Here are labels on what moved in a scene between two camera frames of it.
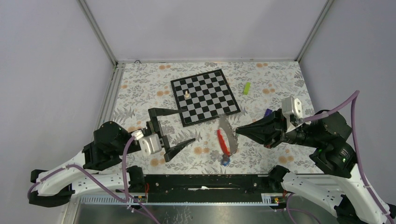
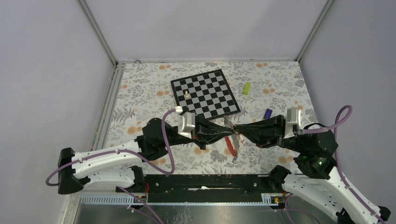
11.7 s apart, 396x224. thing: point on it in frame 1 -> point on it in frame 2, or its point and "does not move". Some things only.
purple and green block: (267, 112) does not move
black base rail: (202, 188) does not move
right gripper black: (269, 130) does not move
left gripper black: (154, 123) -> (206, 133)
